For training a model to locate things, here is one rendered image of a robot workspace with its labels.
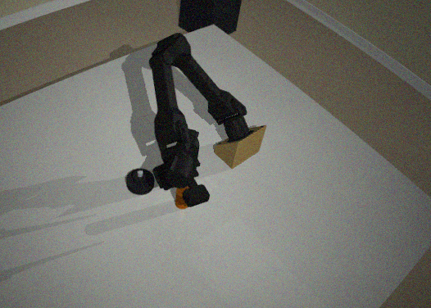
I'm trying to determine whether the orange knob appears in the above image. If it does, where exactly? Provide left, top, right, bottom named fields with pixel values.
left=175, top=188, right=187, bottom=210

